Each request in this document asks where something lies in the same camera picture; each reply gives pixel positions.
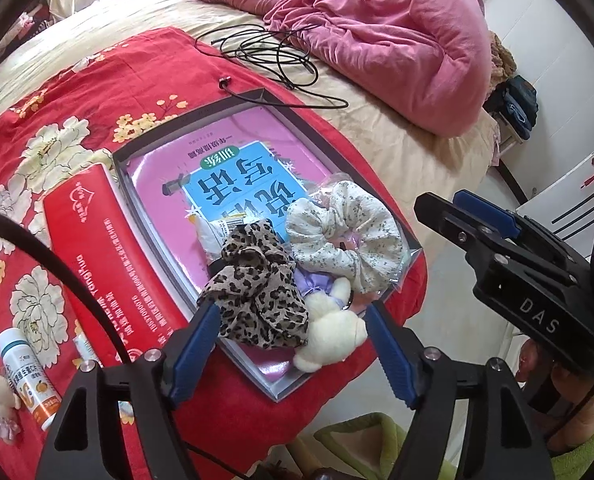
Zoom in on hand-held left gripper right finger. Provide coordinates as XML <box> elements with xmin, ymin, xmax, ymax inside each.
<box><xmin>364</xmin><ymin>302</ymin><xmax>555</xmax><ymax>480</ymax></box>

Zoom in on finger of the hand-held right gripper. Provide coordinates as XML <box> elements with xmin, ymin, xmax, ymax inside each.
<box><xmin>452</xmin><ymin>189</ymin><xmax>525</xmax><ymax>243</ymax></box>
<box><xmin>413</xmin><ymin>191</ymin><xmax>508</xmax><ymax>281</ymax></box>

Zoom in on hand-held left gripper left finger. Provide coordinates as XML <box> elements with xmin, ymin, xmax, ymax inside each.
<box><xmin>36</xmin><ymin>302</ymin><xmax>222</xmax><ymax>480</ymax></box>

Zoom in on cream plush toy purple top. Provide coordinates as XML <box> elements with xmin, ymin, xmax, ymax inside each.
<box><xmin>294</xmin><ymin>267</ymin><xmax>368</xmax><ymax>373</ymax></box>

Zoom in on leopard print scrunchie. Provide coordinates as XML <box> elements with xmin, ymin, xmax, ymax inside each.
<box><xmin>197</xmin><ymin>220</ymin><xmax>310</xmax><ymax>350</ymax></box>

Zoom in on white floral scrunchie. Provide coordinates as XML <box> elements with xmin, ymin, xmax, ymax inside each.
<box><xmin>284</xmin><ymin>180</ymin><xmax>420</xmax><ymax>296</ymax></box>

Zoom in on dark shallow box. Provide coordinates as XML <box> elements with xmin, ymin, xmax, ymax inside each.
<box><xmin>112</xmin><ymin>87</ymin><xmax>422</xmax><ymax>403</ymax></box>

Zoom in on person's right forearm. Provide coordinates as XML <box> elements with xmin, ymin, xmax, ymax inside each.
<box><xmin>537</xmin><ymin>380</ymin><xmax>594</xmax><ymax>456</ymax></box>

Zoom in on person's right hand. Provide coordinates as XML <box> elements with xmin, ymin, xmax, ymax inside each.
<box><xmin>519</xmin><ymin>337</ymin><xmax>552</xmax><ymax>396</ymax></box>

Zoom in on white chair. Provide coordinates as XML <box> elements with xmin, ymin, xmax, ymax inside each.
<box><xmin>514</xmin><ymin>157</ymin><xmax>594</xmax><ymax>256</ymax></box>

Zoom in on pile of clothes and bags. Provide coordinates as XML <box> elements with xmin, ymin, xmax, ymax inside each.
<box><xmin>484</xmin><ymin>30</ymin><xmax>540</xmax><ymax>141</ymax></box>

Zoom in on red tissue pack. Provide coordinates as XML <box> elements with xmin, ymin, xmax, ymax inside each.
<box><xmin>43</xmin><ymin>164</ymin><xmax>190</xmax><ymax>361</ymax></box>

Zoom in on person's green jacket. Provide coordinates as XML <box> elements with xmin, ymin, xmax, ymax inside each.
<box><xmin>312</xmin><ymin>410</ymin><xmax>594</xmax><ymax>480</ymax></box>

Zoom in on white pill bottle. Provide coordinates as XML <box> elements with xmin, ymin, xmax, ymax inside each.
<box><xmin>0</xmin><ymin>327</ymin><xmax>60</xmax><ymax>431</ymax></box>

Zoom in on pink book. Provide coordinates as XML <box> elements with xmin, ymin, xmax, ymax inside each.
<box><xmin>127</xmin><ymin>110</ymin><xmax>338</xmax><ymax>391</ymax></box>

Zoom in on pink quilt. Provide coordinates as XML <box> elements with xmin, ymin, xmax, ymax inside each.
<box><xmin>184</xmin><ymin>0</ymin><xmax>492</xmax><ymax>137</ymax></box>

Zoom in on red floral blanket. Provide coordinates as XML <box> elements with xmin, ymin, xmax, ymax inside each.
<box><xmin>0</xmin><ymin>26</ymin><xmax>428</xmax><ymax>461</ymax></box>

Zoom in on cream bed sheet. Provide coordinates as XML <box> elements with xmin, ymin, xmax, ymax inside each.
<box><xmin>0</xmin><ymin>0</ymin><xmax>500</xmax><ymax>211</ymax></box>

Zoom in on black wrist strap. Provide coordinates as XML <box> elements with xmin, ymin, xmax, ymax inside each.
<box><xmin>527</xmin><ymin>375</ymin><xmax>594</xmax><ymax>417</ymax></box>

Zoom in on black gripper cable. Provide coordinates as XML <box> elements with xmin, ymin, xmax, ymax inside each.
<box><xmin>0</xmin><ymin>204</ymin><xmax>130</xmax><ymax>361</ymax></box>

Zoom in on black cable with red plug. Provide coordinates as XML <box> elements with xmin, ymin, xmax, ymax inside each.
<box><xmin>217</xmin><ymin>76</ymin><xmax>350</xmax><ymax>110</ymax></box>

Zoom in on black tangled cable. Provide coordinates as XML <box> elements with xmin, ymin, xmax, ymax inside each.
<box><xmin>195</xmin><ymin>24</ymin><xmax>322</xmax><ymax>90</ymax></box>

